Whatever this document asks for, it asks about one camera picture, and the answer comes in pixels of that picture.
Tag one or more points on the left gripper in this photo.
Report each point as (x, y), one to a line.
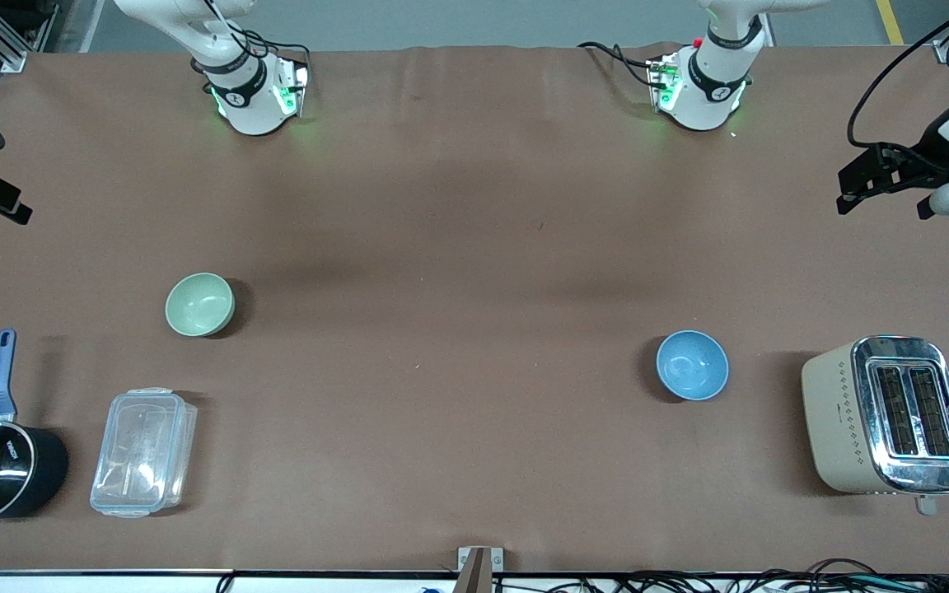
(927, 156)

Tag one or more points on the green bowl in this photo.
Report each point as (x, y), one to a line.
(198, 305)

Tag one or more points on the blue bowl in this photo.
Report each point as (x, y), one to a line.
(693, 365)

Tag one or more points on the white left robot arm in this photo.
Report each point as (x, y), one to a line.
(709, 82)

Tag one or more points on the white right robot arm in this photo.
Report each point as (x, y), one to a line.
(248, 91)

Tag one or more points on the left arm base connector plate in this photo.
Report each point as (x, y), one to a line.
(662, 82)

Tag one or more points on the right arm base connector plate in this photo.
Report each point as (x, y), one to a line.
(292, 86)

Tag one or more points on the beige chrome toaster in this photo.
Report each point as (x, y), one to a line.
(886, 416)

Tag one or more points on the clear plastic lidded container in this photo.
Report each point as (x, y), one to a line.
(143, 451)

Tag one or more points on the small metal corner bracket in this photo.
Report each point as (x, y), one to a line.
(946, 53)

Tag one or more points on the metal table edge bracket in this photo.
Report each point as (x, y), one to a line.
(480, 564)

